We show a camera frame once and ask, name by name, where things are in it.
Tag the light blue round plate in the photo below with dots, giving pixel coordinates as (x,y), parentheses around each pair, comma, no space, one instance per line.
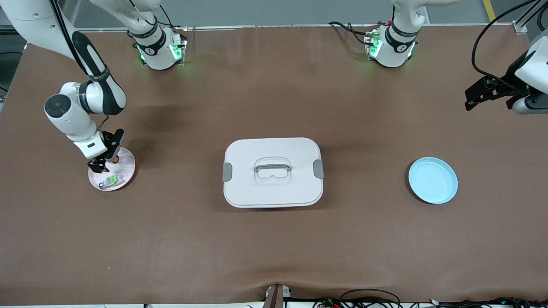
(432,179)

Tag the brown table mat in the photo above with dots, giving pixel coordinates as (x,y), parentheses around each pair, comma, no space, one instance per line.
(274,256)

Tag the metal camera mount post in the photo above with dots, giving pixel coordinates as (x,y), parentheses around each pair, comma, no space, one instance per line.
(276,297)

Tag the green push button switch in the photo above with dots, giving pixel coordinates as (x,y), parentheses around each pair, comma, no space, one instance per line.
(112,180)

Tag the orange push button switch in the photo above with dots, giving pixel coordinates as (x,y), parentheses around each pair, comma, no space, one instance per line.
(116,161)

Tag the aluminium frame post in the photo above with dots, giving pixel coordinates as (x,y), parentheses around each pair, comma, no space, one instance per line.
(520,26)

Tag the pink round plate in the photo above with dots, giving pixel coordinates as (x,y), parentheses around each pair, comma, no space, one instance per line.
(124,171)

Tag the white lidded box grey latches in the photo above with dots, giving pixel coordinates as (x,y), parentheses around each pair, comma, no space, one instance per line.
(274,192)

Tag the clear table edge rail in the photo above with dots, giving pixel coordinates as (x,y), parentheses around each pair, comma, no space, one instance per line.
(278,27)

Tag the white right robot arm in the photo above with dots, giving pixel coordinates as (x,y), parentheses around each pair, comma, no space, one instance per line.
(30,17)

